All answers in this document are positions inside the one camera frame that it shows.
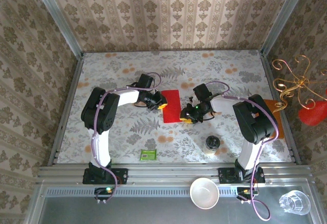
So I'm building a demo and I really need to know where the red cloth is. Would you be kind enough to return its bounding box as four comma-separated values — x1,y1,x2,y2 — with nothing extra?
160,89,182,124

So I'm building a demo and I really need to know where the jar with black lid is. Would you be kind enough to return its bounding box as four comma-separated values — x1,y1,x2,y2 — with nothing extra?
204,135,221,155

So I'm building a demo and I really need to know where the floral tablecloth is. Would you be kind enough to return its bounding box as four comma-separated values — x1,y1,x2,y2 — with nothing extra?
56,50,293,164

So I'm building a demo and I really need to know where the green packet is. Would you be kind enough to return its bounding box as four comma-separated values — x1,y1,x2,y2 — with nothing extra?
139,149,157,161

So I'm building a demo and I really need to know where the white bowl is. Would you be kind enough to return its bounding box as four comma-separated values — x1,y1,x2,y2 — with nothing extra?
189,177,220,209

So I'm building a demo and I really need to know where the orange wooden board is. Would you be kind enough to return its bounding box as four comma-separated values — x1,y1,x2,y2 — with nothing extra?
263,99,285,140

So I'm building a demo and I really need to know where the small black connector board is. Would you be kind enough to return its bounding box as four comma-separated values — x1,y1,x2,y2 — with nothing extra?
236,186,259,205
94,187,115,205

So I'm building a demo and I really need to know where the red heart ornament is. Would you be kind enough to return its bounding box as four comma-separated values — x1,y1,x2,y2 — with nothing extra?
298,88,327,127

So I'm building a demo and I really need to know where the clear glass cup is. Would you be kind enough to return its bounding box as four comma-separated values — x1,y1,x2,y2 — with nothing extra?
278,189,312,216

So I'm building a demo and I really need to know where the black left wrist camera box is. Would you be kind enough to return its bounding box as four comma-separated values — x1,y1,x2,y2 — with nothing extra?
137,73,155,89

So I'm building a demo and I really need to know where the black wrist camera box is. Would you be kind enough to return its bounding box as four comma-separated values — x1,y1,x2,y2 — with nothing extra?
193,83,213,102
137,73,155,89

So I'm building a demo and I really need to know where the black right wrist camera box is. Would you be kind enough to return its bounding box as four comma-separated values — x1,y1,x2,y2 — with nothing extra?
193,83,213,102

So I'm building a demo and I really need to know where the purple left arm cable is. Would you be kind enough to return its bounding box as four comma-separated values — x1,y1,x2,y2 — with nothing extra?
90,72,161,205

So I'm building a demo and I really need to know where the long aluminium base rail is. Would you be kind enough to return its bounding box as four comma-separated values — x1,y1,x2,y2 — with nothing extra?
37,164,314,186

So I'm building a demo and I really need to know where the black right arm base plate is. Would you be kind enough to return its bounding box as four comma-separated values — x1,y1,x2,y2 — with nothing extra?
218,167,266,184

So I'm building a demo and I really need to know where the grey slotted cable duct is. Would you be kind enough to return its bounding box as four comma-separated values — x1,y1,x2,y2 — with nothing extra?
44,187,247,198

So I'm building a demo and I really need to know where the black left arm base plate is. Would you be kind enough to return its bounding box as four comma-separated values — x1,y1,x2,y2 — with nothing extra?
82,168,128,185

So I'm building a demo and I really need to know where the aluminium side rail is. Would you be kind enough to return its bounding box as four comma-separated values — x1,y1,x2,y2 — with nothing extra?
259,51,302,165
48,54,84,167

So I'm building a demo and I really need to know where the gold wire ornament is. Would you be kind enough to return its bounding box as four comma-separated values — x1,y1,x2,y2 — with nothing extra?
271,54,327,114

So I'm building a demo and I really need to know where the aluminium frame post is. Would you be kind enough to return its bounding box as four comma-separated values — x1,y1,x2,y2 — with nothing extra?
260,0,314,56
28,0,84,58

